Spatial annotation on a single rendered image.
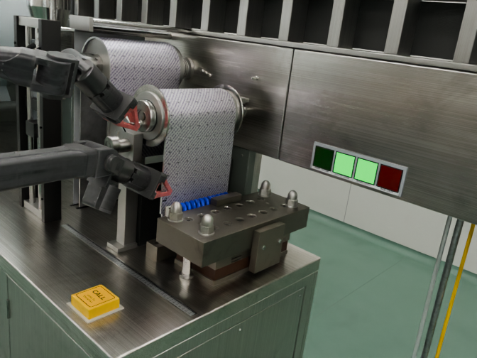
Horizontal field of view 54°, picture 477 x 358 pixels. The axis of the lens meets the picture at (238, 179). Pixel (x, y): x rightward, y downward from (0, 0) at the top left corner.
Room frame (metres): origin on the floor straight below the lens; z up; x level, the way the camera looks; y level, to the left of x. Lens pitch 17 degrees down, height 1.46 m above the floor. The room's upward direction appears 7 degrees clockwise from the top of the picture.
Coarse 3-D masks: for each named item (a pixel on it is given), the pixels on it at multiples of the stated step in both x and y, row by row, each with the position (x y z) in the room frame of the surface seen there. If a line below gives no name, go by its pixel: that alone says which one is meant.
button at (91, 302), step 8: (96, 288) 0.84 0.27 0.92; (104, 288) 0.85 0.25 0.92; (72, 296) 0.81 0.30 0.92; (80, 296) 0.81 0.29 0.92; (88, 296) 0.81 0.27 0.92; (96, 296) 0.82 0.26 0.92; (104, 296) 0.82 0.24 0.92; (112, 296) 0.82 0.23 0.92; (72, 304) 0.81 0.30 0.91; (80, 304) 0.79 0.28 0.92; (88, 304) 0.79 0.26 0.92; (96, 304) 0.79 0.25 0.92; (104, 304) 0.80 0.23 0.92; (112, 304) 0.81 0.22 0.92; (80, 312) 0.79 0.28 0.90; (88, 312) 0.77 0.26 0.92; (96, 312) 0.78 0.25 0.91; (104, 312) 0.79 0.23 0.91
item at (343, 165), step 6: (336, 156) 1.12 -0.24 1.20; (342, 156) 1.11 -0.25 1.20; (348, 156) 1.10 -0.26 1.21; (336, 162) 1.12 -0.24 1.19; (342, 162) 1.11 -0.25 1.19; (348, 162) 1.10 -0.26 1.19; (336, 168) 1.12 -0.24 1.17; (342, 168) 1.11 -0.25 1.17; (348, 168) 1.10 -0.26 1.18; (348, 174) 1.10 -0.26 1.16
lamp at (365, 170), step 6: (360, 162) 1.08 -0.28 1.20; (366, 162) 1.07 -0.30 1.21; (372, 162) 1.06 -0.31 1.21; (360, 168) 1.08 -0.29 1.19; (366, 168) 1.07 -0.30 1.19; (372, 168) 1.06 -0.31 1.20; (360, 174) 1.07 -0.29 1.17; (366, 174) 1.06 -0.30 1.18; (372, 174) 1.06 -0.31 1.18; (366, 180) 1.06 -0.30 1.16; (372, 180) 1.05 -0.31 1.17
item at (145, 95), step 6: (138, 96) 1.12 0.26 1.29; (144, 96) 1.10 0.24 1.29; (150, 96) 1.08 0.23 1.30; (156, 102) 1.07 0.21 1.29; (234, 102) 1.25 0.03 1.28; (156, 108) 1.07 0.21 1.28; (162, 108) 1.06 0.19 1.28; (162, 114) 1.06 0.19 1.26; (162, 120) 1.06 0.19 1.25; (156, 126) 1.07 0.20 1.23; (162, 126) 1.06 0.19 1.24; (144, 132) 1.10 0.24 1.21; (150, 132) 1.08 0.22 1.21; (156, 132) 1.07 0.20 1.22; (144, 138) 1.10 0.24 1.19; (150, 138) 1.08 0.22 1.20
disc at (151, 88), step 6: (138, 90) 1.12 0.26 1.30; (144, 90) 1.11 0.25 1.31; (150, 90) 1.09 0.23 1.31; (156, 90) 1.08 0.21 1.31; (156, 96) 1.08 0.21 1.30; (162, 96) 1.07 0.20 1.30; (162, 102) 1.06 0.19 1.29; (168, 108) 1.06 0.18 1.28; (168, 114) 1.05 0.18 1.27; (168, 120) 1.05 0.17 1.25; (168, 126) 1.05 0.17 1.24; (162, 132) 1.06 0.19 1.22; (156, 138) 1.07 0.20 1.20; (162, 138) 1.06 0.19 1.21; (150, 144) 1.09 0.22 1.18; (156, 144) 1.07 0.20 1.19
